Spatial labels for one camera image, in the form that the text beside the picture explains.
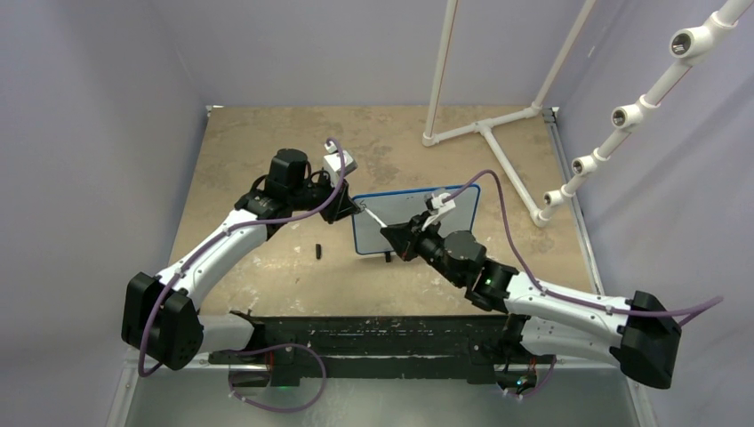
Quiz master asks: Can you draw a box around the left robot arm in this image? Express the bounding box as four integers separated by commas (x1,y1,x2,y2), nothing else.
121,139,358,377

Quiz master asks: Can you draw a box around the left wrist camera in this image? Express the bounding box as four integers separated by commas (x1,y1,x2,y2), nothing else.
323,151,358,181

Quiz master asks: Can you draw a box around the white marker pen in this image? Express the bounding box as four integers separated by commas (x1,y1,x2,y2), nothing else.
364,207,388,228

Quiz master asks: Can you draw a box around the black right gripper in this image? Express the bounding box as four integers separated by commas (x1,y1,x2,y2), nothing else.
382,211,465,288

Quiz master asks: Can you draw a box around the blue framed whiteboard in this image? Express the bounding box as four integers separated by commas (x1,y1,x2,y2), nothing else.
350,183,481,257

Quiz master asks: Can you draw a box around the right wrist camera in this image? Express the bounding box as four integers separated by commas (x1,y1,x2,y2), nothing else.
421,192,456,230

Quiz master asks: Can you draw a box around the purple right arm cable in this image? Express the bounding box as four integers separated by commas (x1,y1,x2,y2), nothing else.
441,169,725,326

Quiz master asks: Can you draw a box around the white PVC pipe frame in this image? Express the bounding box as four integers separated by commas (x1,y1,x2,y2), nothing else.
422,0,598,228

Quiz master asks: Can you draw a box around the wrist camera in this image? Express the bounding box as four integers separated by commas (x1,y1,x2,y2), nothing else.
323,151,358,181
421,192,456,230

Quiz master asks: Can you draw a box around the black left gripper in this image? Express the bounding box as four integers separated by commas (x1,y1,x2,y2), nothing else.
288,169,358,224

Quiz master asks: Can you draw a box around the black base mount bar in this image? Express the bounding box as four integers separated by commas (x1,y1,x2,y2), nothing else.
209,315,533,386

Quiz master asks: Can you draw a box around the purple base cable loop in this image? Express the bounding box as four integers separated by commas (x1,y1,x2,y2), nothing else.
228,342,327,414

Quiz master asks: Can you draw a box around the white PVC pipe with fittings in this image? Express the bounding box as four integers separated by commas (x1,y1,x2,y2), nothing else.
540,1,753,219

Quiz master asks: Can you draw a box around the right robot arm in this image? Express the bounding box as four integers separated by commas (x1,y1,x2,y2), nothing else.
380,214,682,390

